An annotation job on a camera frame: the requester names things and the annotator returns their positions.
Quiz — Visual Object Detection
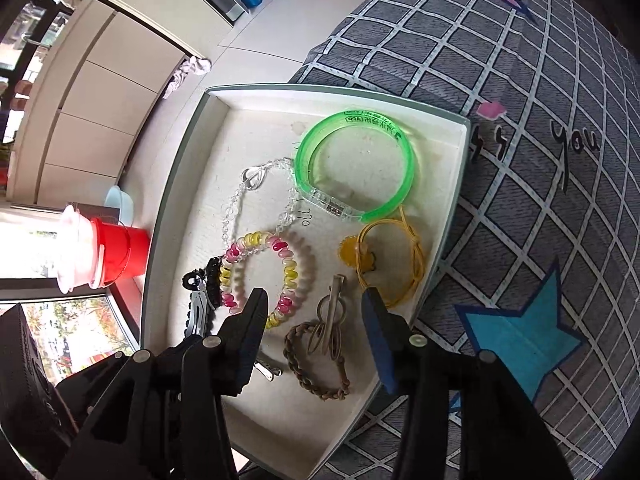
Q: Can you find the light blue bowl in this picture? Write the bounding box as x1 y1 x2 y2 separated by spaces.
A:
103 185 136 229

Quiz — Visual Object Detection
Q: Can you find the beige cabinet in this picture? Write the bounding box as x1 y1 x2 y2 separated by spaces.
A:
7 0 207 207

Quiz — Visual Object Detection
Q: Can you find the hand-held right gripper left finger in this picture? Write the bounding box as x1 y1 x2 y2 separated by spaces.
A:
52 287 269 480

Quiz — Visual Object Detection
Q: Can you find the beige hair clip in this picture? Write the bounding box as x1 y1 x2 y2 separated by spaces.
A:
308 273 347 356

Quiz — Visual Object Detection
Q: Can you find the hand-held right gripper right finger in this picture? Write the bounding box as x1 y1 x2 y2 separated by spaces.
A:
361 287 573 480

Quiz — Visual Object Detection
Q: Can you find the pink yellow bead bracelet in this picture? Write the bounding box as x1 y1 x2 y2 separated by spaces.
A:
218 230 300 331

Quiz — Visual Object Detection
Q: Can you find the grey-green shallow box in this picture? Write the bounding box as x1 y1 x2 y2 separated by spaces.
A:
140 84 474 480

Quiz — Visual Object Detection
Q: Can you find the clear crystal bead bracelet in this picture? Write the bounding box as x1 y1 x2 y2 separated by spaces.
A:
220 157 301 257

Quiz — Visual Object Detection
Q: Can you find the brown braided bracelet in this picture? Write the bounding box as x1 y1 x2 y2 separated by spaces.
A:
283 320 351 402

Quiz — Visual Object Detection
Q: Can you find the white crumpled cloth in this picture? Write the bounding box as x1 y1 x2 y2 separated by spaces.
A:
162 56 214 100

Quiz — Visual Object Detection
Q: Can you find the yellow cord bracelet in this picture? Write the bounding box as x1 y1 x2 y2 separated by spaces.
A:
339 209 426 310

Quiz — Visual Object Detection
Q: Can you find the white plastic container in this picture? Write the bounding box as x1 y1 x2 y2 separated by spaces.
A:
52 204 104 294

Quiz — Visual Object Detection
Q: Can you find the grey grid star blanket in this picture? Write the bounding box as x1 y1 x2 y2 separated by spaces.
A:
287 0 640 480

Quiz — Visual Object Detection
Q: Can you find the long silver hair clip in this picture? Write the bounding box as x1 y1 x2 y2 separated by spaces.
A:
185 284 212 339

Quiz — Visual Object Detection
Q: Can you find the red bucket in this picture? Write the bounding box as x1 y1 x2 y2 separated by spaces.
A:
90 217 151 289

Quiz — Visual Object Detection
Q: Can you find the green translucent bangle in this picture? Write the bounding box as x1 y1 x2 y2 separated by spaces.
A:
293 108 417 225

